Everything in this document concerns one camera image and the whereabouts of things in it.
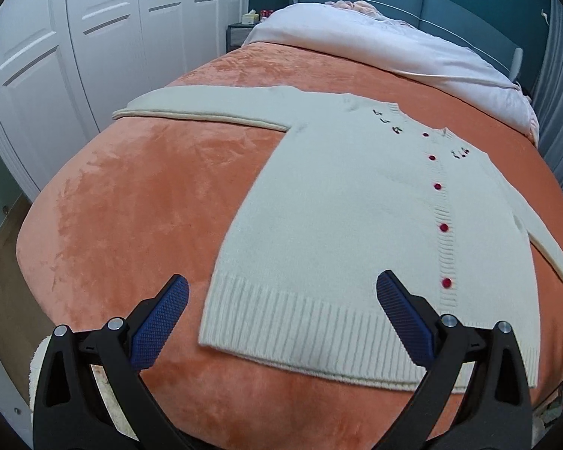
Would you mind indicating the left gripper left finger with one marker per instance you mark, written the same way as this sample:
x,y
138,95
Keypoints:
x,y
68,410

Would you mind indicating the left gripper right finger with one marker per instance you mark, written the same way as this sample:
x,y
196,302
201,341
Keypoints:
x,y
495,412

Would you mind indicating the cream knitted cardigan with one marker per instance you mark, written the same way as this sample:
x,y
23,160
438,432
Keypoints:
x,y
355,188

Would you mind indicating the cream fluffy jacket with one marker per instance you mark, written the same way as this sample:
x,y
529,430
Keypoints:
x,y
35,369

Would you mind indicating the orange plush bedspread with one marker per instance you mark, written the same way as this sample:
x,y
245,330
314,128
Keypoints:
x,y
149,198

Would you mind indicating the grey striped curtain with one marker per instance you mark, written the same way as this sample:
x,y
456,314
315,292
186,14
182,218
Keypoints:
x,y
548,95

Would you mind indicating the white panelled wardrobe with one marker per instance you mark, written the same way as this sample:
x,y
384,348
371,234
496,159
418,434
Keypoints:
x,y
67,65

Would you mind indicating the white folded duvet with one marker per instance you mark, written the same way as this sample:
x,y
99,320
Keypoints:
x,y
399,48

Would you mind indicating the dark bedside table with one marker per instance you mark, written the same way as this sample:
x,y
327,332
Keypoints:
x,y
236,34

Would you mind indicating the pink ruffled pillow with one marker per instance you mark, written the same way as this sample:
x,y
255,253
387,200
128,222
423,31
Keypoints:
x,y
359,6

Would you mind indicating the tissue box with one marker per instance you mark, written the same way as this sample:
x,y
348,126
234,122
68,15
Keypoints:
x,y
250,18

